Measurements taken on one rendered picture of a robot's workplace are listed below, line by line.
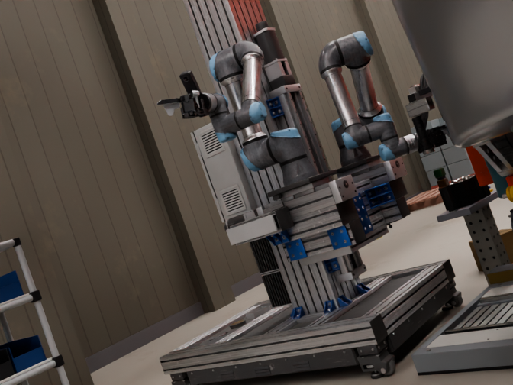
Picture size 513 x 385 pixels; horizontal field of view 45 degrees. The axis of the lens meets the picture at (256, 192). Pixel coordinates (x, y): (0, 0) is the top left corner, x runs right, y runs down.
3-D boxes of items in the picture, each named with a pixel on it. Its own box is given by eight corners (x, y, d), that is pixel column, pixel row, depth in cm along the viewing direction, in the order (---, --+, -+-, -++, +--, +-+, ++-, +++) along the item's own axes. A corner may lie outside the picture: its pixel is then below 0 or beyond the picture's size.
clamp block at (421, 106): (430, 109, 229) (425, 96, 229) (409, 118, 235) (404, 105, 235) (436, 108, 232) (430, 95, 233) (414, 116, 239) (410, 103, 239)
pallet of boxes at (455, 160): (457, 182, 1072) (434, 121, 1074) (498, 169, 1026) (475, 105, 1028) (433, 195, 986) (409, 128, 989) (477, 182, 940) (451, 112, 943)
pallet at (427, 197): (425, 198, 961) (423, 192, 961) (482, 182, 903) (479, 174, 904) (388, 218, 858) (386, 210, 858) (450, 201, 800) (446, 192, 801)
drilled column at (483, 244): (511, 289, 296) (480, 205, 297) (491, 292, 303) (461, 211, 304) (517, 282, 303) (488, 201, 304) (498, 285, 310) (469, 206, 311)
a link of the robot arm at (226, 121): (239, 134, 236) (230, 107, 236) (215, 144, 241) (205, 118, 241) (247, 134, 243) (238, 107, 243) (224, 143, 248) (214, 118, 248)
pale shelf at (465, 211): (471, 214, 280) (469, 207, 280) (437, 222, 291) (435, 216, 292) (504, 193, 312) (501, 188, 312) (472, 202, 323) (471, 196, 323)
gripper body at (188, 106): (198, 114, 222) (214, 114, 233) (193, 90, 221) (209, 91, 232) (181, 118, 225) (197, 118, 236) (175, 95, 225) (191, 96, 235)
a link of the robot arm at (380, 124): (365, 120, 256) (374, 144, 256) (391, 110, 255) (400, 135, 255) (363, 121, 264) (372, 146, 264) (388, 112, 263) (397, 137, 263)
